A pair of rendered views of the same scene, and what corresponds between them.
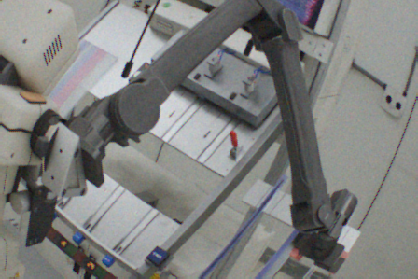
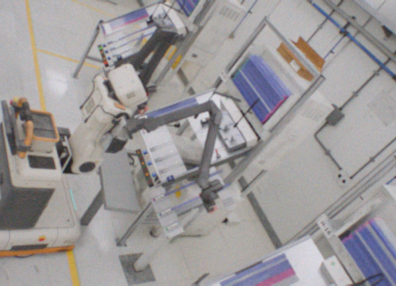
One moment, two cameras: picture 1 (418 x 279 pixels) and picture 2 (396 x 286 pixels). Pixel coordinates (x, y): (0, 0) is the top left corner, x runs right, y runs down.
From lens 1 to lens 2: 1.03 m
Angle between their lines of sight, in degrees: 21
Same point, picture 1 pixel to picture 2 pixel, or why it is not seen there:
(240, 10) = (202, 108)
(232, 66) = (233, 129)
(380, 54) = (346, 154)
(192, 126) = not seen: hidden behind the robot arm
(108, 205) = (169, 156)
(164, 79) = (164, 119)
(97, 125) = (136, 123)
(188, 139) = not seen: hidden behind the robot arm
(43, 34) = (127, 88)
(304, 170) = (202, 164)
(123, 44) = not seen: hidden behind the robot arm
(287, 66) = (211, 131)
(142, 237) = (172, 170)
